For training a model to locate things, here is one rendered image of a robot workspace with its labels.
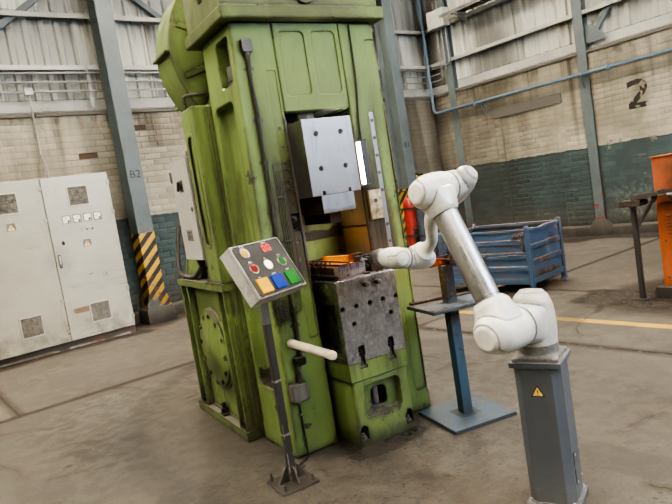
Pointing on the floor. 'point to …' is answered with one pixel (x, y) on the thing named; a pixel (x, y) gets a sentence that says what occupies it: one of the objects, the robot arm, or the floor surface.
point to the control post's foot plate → (292, 482)
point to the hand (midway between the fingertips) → (356, 257)
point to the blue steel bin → (518, 251)
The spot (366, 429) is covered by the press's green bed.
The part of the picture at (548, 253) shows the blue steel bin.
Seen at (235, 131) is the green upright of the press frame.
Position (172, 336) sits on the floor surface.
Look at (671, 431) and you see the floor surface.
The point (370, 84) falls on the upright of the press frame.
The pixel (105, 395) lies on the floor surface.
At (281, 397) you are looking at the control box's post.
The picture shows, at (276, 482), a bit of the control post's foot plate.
